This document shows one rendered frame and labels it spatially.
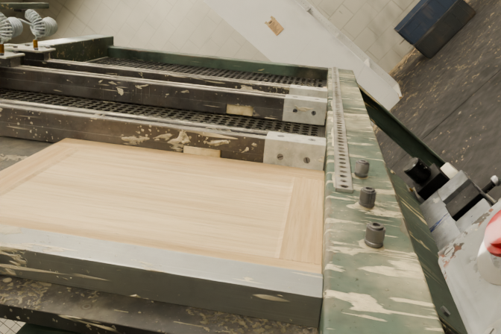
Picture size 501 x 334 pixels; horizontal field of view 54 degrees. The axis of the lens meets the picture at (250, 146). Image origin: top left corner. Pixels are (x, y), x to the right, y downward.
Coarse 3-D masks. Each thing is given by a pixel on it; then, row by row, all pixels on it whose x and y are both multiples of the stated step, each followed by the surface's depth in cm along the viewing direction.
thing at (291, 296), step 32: (0, 224) 63; (0, 256) 58; (32, 256) 58; (64, 256) 57; (96, 256) 57; (128, 256) 58; (160, 256) 59; (192, 256) 59; (96, 288) 58; (128, 288) 57; (160, 288) 56; (192, 288) 55; (224, 288) 55; (256, 288) 54; (288, 288) 54; (320, 288) 55; (288, 320) 55
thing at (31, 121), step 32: (0, 128) 109; (32, 128) 108; (64, 128) 107; (96, 128) 106; (128, 128) 104; (160, 128) 103; (192, 128) 103; (224, 128) 105; (256, 160) 102; (288, 160) 101; (320, 160) 100
